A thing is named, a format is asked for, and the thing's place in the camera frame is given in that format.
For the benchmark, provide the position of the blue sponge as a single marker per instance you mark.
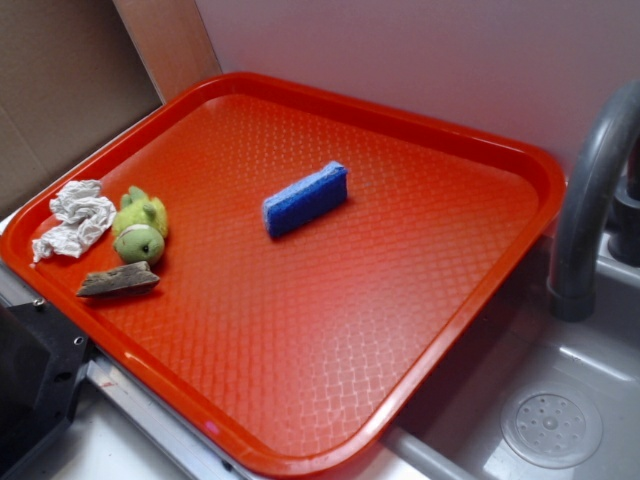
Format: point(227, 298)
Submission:
point(305, 200)

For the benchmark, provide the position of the brown wood chip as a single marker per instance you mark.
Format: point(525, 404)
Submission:
point(126, 280)

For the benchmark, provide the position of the crumpled white paper towel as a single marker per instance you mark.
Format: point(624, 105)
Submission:
point(83, 213)

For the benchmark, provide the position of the brown cardboard panel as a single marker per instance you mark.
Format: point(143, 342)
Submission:
point(74, 74)

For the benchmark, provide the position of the green plush toy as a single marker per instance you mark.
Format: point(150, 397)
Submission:
point(140, 228)

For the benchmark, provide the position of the orange plastic tray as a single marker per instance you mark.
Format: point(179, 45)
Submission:
point(293, 354)

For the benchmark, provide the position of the grey toy sink basin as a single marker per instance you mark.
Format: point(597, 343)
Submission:
point(523, 395)

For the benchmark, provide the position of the grey toy faucet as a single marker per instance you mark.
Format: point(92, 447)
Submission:
point(604, 185)

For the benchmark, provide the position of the black metal bracket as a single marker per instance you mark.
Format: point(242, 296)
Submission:
point(43, 363)

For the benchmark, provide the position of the aluminium frame rail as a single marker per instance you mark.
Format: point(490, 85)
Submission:
point(120, 429)

